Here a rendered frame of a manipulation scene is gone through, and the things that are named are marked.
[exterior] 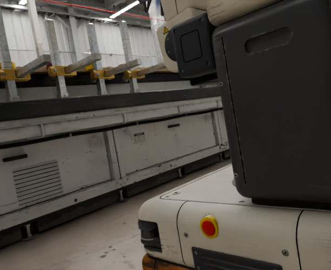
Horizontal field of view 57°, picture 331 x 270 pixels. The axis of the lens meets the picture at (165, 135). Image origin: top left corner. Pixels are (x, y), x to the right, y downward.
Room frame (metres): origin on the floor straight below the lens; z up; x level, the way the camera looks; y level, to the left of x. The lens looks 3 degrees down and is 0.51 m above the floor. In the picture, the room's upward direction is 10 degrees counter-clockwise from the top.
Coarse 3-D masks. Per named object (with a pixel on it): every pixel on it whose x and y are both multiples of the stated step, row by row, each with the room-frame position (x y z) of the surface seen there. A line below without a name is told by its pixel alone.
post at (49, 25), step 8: (48, 24) 1.58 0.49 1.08; (48, 32) 1.58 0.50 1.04; (48, 40) 1.59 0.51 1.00; (56, 40) 1.60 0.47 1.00; (56, 48) 1.59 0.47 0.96; (56, 56) 1.59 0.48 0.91; (56, 64) 1.58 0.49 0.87; (56, 80) 1.59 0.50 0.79; (64, 80) 1.60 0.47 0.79; (64, 88) 1.59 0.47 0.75
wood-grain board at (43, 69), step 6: (18, 66) 1.60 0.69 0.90; (36, 72) 1.69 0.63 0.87; (42, 72) 1.71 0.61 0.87; (78, 72) 1.89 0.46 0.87; (84, 72) 1.92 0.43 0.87; (90, 72) 1.95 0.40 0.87; (120, 72) 2.14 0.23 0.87; (156, 72) 2.42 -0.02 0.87; (162, 72) 2.47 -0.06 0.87; (168, 72) 2.52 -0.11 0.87; (174, 72) 2.58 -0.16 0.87
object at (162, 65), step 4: (156, 64) 1.84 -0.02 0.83; (160, 64) 1.82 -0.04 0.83; (164, 64) 1.80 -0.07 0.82; (148, 68) 1.89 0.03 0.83; (152, 68) 1.87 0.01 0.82; (156, 68) 1.84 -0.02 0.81; (160, 68) 1.82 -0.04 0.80; (140, 72) 1.94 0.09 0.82; (144, 72) 1.92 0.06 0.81; (148, 72) 1.90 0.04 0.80; (124, 80) 2.06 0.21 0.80
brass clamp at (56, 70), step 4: (48, 68) 1.58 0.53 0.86; (52, 68) 1.56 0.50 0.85; (56, 68) 1.57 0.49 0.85; (60, 68) 1.58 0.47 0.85; (64, 68) 1.60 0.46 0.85; (48, 72) 1.58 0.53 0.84; (52, 72) 1.56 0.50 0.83; (56, 72) 1.57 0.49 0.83; (60, 72) 1.58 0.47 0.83; (64, 72) 1.60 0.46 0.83; (72, 72) 1.63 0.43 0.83; (76, 72) 1.65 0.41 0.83; (52, 76) 1.57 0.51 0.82; (64, 76) 1.63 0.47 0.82; (68, 76) 1.64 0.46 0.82; (72, 76) 1.66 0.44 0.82
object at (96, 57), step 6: (96, 54) 1.41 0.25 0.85; (84, 60) 1.47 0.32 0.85; (90, 60) 1.44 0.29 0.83; (96, 60) 1.43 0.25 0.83; (66, 66) 1.59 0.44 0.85; (72, 66) 1.55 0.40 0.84; (78, 66) 1.51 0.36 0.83; (84, 66) 1.52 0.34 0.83; (66, 72) 1.59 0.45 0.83; (54, 78) 1.69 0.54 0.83
